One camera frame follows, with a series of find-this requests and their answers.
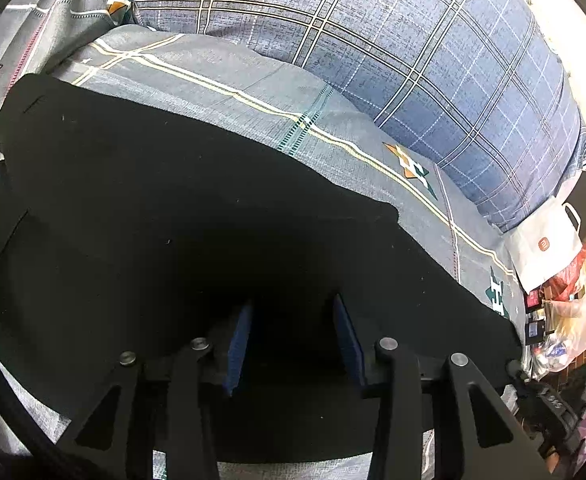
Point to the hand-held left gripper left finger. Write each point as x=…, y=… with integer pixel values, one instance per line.
x=238, y=352

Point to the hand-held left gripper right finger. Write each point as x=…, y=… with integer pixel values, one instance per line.
x=348, y=345

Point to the black pants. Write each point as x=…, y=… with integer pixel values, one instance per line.
x=173, y=210

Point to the dark jar blue label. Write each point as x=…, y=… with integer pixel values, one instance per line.
x=534, y=330

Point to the clear plastic bag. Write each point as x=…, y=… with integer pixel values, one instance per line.
x=578, y=315

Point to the dark jar pink label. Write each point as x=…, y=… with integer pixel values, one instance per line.
x=534, y=298

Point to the red plastic bag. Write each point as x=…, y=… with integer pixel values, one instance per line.
x=570, y=272

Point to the white paper bag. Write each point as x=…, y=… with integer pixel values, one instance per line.
x=538, y=245

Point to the black bag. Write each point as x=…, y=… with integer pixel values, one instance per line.
x=585, y=205

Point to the grey star-print bedsheet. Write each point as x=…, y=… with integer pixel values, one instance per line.
x=273, y=95

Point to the blue plaid quilt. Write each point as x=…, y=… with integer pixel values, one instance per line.
x=373, y=60

